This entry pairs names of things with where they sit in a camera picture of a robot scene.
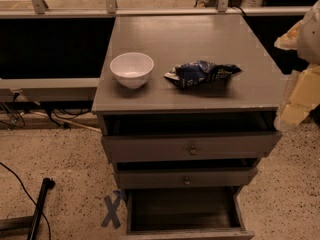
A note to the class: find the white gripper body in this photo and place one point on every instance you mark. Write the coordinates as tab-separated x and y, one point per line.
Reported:
310	37

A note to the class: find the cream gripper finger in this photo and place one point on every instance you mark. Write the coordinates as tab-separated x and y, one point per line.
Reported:
291	40
301	96

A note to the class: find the blue chip bag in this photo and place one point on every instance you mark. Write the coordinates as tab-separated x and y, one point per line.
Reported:
192	74

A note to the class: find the grey wooden drawer cabinet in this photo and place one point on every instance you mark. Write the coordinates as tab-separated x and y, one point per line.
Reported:
186	106

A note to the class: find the grey top drawer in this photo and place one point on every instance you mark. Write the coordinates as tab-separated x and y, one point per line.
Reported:
182	137

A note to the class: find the grey drawer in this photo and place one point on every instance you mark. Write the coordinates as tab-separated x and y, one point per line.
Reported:
182	137
210	213
180	174

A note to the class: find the grey middle drawer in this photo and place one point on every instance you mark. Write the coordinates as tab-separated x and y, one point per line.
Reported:
180	174

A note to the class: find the grey bottom drawer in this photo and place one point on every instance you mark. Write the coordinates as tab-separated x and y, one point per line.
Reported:
210	213

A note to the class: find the white ceramic bowl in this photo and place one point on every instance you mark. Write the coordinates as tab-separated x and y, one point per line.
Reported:
132	69

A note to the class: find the blue tape cross mark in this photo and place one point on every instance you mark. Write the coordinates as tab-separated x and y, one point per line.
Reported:
112	207

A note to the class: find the black metal stand leg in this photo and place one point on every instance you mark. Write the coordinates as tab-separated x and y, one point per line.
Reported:
31	223

